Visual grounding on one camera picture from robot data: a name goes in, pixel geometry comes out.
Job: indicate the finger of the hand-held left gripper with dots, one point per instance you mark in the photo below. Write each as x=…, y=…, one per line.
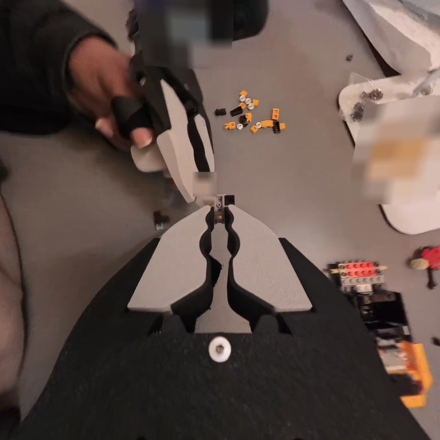
x=177, y=144
x=205, y=147

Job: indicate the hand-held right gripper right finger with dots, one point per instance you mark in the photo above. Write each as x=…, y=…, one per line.
x=268, y=271

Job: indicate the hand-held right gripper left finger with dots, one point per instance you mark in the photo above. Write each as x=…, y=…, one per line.
x=172, y=271

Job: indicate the light grey lego clip plate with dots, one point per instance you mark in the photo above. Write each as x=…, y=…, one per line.
x=220, y=206

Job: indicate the person's left forearm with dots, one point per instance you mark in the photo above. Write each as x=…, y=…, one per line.
x=34, y=68

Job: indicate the pile of mixed small lego pieces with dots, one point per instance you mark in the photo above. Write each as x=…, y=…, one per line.
x=266, y=123

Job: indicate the red black lego chassis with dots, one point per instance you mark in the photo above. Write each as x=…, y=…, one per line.
x=378, y=309

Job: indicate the red lego piece cluster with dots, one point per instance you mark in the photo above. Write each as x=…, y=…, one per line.
x=431, y=257

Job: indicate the person's left hand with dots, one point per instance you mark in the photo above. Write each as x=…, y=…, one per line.
x=96, y=75

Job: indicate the wooden book stand white base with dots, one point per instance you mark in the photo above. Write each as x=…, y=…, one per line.
x=412, y=220

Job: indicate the beige cloth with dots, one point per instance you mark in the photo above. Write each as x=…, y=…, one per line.
x=8, y=309

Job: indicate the clear bag of black parts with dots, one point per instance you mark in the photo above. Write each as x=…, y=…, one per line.
x=373, y=94

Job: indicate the white paper bag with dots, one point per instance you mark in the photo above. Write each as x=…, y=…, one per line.
x=395, y=27

